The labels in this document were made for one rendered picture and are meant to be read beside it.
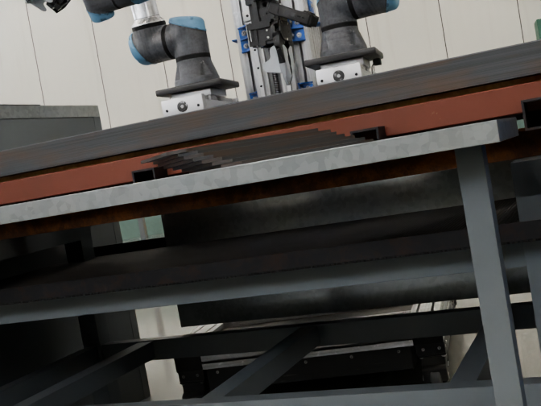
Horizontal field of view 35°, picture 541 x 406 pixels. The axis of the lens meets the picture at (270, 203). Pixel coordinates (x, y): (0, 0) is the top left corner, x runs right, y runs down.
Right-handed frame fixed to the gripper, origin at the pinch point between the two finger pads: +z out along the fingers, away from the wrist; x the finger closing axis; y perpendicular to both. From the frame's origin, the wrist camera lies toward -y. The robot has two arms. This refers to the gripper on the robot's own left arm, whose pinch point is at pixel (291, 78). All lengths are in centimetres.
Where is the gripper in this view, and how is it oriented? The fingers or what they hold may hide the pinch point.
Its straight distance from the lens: 198.8
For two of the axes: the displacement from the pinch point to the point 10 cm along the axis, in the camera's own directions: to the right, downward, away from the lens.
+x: -3.6, 1.1, -9.3
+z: 1.7, 9.8, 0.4
